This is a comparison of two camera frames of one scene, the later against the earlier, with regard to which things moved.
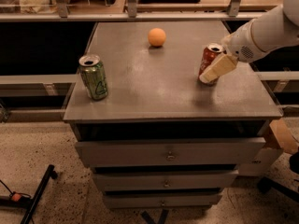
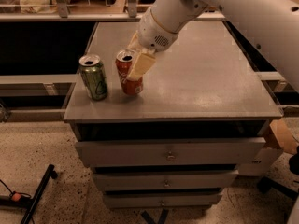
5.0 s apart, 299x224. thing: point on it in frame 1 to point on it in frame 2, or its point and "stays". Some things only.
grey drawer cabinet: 162,138 stays
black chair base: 265,184 stays
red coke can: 211,52 to 124,61
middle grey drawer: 166,180 stays
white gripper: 240,47 to 153,32
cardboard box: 287,133 stays
